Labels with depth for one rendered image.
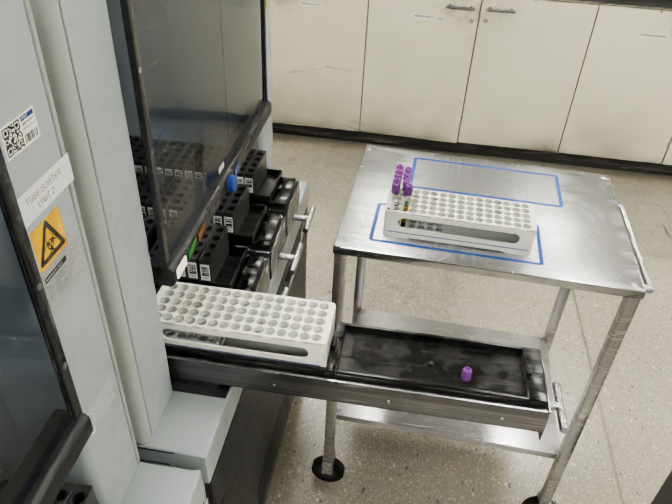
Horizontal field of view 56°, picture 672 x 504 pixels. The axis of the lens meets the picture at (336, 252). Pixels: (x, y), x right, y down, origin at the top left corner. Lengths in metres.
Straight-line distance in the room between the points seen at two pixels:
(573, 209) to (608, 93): 1.90
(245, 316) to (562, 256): 0.65
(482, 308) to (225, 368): 1.53
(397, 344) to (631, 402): 1.32
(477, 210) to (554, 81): 2.02
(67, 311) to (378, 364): 0.52
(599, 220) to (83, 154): 1.10
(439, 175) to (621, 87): 1.94
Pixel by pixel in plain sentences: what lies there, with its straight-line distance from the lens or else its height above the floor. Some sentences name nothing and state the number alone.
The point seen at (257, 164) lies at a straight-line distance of 1.40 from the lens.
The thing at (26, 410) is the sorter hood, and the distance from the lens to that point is 0.67.
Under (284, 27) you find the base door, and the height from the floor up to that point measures 0.59.
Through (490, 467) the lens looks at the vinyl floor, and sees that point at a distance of 1.96.
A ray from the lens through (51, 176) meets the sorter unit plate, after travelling 0.66.
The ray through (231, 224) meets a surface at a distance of 1.25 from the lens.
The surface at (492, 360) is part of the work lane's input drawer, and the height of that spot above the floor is 0.80.
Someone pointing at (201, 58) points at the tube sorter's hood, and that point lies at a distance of 1.00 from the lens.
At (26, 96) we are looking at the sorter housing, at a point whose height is 1.33.
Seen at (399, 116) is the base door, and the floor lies 0.19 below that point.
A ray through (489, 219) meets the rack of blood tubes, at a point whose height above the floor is 0.88.
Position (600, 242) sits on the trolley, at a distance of 1.41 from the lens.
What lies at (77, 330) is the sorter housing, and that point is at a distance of 0.75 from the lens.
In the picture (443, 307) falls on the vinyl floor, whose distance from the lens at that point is 2.39.
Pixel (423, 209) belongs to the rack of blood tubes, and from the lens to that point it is 1.27.
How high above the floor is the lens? 1.56
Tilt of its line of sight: 37 degrees down
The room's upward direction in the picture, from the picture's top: 3 degrees clockwise
